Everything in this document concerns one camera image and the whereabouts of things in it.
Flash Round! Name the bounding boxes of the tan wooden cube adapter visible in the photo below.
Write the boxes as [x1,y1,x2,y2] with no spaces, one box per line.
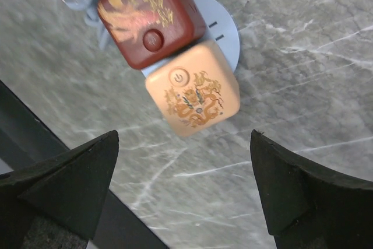
[145,40,240,136]

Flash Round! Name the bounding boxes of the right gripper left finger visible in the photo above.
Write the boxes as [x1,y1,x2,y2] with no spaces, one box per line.
[1,130,119,248]

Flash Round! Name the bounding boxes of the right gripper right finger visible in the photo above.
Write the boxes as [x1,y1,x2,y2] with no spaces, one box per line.
[250,131,372,248]

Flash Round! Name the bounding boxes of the brown wooden cube adapter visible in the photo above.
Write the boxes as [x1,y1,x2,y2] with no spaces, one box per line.
[97,0,206,70]

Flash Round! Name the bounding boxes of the light blue round adapter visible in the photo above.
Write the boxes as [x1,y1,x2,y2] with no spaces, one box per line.
[141,0,241,77]

